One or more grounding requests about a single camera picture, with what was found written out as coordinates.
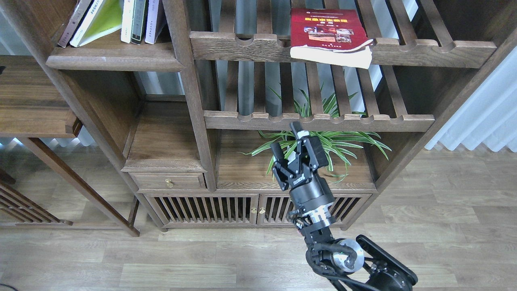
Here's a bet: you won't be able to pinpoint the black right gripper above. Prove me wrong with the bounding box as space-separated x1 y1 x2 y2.
270 122 334 221

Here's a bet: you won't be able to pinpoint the red book with photos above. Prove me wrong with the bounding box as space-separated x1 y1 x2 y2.
290 8 373 69

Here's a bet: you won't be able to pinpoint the yellow green book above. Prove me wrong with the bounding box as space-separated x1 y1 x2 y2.
70 0 124 47

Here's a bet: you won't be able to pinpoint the dark maroon book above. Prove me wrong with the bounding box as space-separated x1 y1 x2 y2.
57 0 92 48

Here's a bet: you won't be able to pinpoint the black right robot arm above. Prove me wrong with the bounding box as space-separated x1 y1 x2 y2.
271 122 418 291

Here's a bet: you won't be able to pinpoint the green spider plant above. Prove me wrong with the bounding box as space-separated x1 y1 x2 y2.
239 89 392 183

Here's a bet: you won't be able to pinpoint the brass cabinet door knobs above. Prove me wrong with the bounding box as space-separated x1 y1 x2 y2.
250 207 266 214

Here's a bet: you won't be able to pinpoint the dark wooden bookshelf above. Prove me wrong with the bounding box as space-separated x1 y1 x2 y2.
1 0 516 230

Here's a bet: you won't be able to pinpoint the brass drawer knob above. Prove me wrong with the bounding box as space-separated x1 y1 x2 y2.
166 179 175 188

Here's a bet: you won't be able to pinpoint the white curtain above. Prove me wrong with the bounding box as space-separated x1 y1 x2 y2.
425 48 517 152

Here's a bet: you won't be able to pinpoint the lavender upright book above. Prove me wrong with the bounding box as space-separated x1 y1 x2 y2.
145 0 166 44

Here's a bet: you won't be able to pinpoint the dark green upright book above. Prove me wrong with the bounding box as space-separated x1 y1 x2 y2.
130 0 149 45

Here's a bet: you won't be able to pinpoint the white upright book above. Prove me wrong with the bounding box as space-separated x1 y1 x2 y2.
120 0 135 44

